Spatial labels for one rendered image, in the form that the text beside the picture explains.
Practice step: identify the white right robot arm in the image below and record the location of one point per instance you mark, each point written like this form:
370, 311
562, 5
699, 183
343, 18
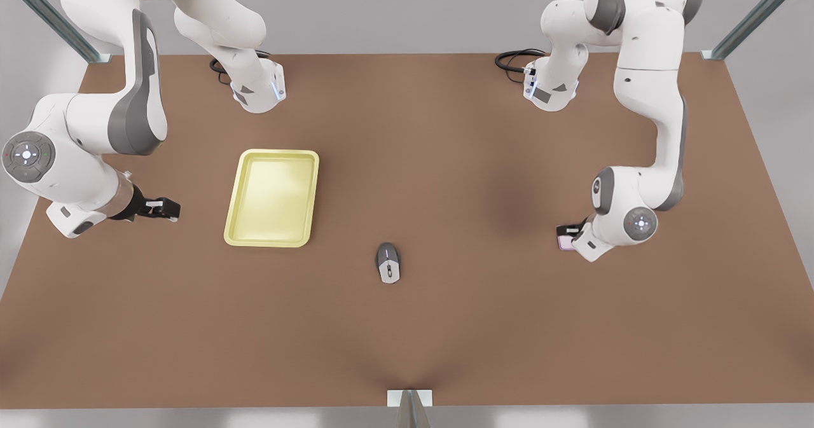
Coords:
76, 129

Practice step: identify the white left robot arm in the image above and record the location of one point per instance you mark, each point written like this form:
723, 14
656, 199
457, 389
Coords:
648, 84

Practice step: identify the pink small box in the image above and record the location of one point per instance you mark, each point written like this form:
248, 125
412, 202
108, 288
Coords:
565, 243

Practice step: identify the yellow rectangular tray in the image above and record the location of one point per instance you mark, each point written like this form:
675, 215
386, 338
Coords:
272, 198

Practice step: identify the grey computer mouse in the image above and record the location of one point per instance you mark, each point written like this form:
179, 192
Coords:
388, 262

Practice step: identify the silver frame post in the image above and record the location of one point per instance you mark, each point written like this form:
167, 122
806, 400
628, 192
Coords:
757, 14
410, 409
51, 14

